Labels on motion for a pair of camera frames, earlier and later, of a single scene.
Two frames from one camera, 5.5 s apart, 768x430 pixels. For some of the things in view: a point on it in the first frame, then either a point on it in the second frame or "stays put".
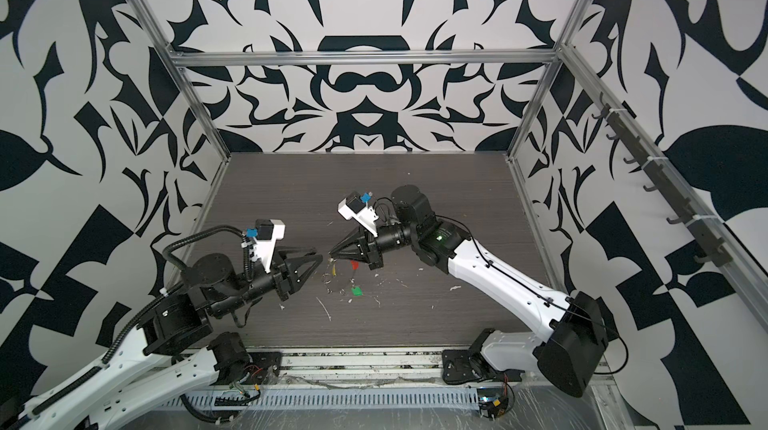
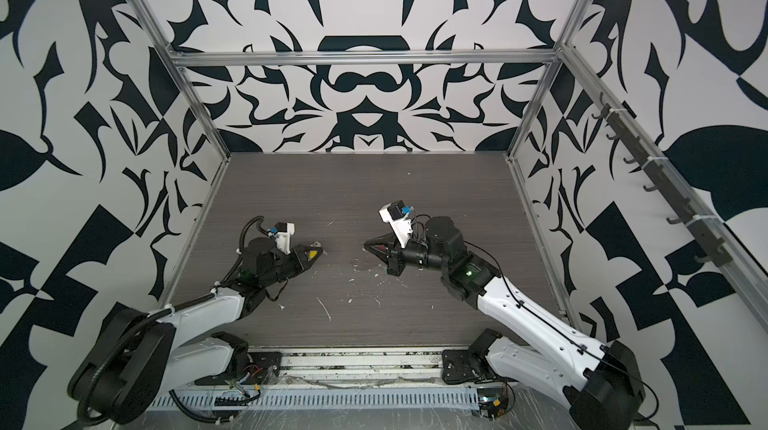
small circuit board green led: [492, 401] stays put
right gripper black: [370, 252] -> [396, 259]
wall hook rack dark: [717, 253] stays put
